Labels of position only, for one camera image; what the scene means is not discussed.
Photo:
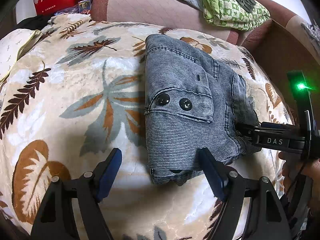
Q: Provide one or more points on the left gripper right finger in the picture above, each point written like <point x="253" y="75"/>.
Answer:
<point x="266" y="218"/>

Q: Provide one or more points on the green patterned cloth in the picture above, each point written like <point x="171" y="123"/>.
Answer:
<point x="243" y="15"/>

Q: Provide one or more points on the white pillow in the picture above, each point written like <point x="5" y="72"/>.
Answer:
<point x="11" y="48"/>

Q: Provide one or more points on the leaf pattern beige blanket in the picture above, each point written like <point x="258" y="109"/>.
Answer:
<point x="77" y="91"/>

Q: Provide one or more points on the blue denim pants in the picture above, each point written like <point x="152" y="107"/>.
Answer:
<point x="192" y="101"/>

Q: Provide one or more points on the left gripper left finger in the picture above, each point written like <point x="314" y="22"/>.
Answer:
<point x="55" y="217"/>

